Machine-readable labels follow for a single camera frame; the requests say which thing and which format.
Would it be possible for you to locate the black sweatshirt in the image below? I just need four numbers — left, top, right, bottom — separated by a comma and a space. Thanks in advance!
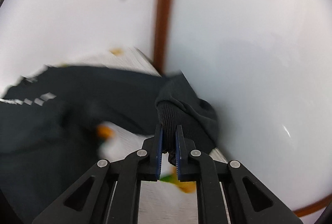
1, 66, 220, 223

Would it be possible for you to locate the fruit-print tablecloth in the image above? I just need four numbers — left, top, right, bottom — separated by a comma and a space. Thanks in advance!
46, 47, 231, 224

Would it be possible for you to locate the brown wooden door frame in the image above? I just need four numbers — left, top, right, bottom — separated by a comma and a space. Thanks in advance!
153, 0, 172, 74

